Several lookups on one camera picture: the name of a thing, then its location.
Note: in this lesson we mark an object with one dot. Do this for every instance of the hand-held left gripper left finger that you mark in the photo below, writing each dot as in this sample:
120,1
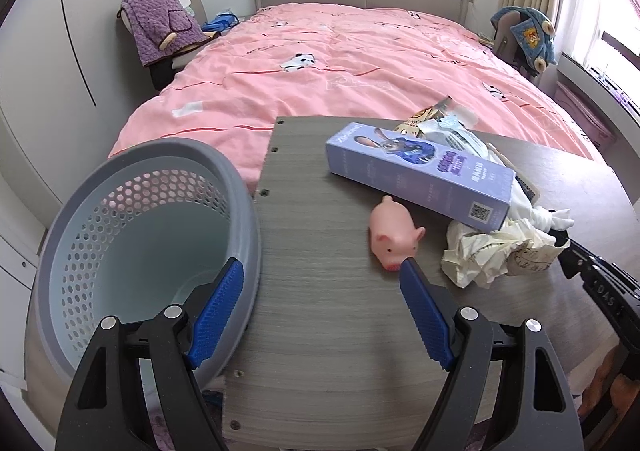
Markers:
226,292

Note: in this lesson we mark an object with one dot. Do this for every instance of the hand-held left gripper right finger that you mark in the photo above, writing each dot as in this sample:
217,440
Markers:
419,303

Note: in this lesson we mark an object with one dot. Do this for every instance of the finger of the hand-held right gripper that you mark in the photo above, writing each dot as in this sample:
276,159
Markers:
575,258

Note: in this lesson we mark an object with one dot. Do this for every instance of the pink rubber pig toy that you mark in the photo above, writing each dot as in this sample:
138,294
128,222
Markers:
392,238

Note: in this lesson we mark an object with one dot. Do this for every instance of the white knotted cloth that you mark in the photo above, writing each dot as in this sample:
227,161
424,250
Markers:
525,208

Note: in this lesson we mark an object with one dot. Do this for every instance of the cream paper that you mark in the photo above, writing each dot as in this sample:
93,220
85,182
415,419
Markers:
487,253

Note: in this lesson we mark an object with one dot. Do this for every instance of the red and white box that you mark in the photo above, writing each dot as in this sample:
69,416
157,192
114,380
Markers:
526,187

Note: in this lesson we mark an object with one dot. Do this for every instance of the purple cartoon rabbit carton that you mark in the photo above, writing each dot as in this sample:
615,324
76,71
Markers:
410,171

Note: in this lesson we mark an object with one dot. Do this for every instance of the grey perforated plastic waste basket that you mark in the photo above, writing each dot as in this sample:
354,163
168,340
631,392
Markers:
150,156

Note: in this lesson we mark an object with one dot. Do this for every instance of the pale blue wet wipes packet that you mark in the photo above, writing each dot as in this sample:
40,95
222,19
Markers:
460,136

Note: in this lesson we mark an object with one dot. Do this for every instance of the red and beige snack wrapper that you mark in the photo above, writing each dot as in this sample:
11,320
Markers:
417,123

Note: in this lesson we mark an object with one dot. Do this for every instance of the person's right hand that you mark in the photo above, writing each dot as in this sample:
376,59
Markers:
602,381

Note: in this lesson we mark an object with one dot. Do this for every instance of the white drawer cabinet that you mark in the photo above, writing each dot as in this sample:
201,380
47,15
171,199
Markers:
15,281

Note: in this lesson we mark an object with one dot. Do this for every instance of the blue bear print jacket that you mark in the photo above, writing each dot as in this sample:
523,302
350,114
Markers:
532,38

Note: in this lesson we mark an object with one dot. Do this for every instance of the pink printed duvet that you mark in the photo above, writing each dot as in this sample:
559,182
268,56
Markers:
350,71

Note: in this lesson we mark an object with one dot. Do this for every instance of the blue object on nightstand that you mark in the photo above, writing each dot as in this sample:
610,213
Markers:
220,22

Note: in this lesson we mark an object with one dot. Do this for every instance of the purple fleece robe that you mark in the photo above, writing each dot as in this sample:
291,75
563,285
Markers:
160,21

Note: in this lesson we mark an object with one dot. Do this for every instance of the white wardrobe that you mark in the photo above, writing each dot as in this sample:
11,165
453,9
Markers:
75,56

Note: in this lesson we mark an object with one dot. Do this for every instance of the beige chair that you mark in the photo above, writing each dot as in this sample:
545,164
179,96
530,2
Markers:
192,6

